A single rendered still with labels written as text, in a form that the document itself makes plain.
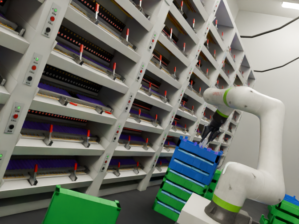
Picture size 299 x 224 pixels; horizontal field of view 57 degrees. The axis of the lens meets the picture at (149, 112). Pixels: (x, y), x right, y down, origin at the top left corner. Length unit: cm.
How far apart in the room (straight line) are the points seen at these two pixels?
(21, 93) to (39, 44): 19
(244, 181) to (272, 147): 25
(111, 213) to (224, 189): 51
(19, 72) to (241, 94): 97
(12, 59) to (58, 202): 61
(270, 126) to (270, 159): 17
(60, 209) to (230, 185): 72
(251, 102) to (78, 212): 94
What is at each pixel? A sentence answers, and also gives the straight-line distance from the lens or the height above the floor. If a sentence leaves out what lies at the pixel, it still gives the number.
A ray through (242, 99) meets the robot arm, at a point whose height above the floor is 87.
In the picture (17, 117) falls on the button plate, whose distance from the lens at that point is 115.
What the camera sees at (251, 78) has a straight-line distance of 505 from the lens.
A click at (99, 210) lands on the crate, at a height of 16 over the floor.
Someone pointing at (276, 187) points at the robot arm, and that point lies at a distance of 131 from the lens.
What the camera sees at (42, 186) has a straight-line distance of 142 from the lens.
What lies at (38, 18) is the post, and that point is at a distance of 111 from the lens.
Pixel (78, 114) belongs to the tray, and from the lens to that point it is 138.
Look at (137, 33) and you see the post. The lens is 170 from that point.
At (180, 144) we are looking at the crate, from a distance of 196.
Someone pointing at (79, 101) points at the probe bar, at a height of 57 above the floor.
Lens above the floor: 69
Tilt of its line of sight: 2 degrees down
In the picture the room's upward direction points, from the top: 21 degrees clockwise
